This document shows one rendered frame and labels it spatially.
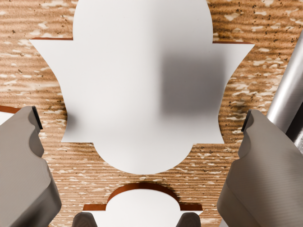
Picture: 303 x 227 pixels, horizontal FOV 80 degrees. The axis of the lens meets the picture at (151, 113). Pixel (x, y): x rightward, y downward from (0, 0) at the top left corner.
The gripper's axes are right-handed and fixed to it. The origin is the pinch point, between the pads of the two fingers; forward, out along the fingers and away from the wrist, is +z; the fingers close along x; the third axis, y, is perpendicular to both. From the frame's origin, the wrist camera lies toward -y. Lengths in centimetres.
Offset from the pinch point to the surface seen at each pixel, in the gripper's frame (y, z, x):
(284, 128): 3.9, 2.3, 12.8
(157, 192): 9.7, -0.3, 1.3
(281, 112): 2.2, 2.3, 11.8
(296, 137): 5.5, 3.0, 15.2
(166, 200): 11.1, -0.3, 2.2
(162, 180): 9.2, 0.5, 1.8
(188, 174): 8.2, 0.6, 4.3
